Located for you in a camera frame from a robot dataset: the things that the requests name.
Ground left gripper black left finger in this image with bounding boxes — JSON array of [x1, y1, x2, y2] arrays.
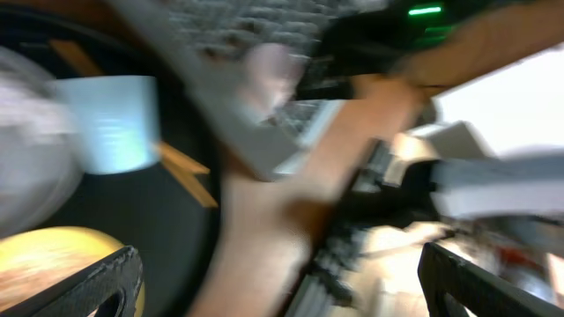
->
[[1, 246, 143, 317]]

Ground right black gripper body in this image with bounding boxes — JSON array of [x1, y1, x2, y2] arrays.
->
[[294, 8, 455, 100]]

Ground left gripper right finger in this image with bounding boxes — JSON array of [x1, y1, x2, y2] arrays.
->
[[418, 243, 563, 317]]

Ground yellow bowl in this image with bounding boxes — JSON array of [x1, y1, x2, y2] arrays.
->
[[1, 226, 124, 316]]

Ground light blue cup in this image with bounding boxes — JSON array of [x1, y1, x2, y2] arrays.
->
[[51, 75, 160, 175]]

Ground grey dishwasher rack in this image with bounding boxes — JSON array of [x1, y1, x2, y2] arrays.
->
[[105, 0, 389, 181]]

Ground round black serving tray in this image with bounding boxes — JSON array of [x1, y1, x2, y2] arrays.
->
[[1, 4, 221, 317]]

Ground grey round plate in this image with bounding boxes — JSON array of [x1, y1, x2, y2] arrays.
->
[[1, 47, 82, 238]]

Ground wooden chopstick left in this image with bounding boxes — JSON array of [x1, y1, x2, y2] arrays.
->
[[155, 142, 219, 208]]

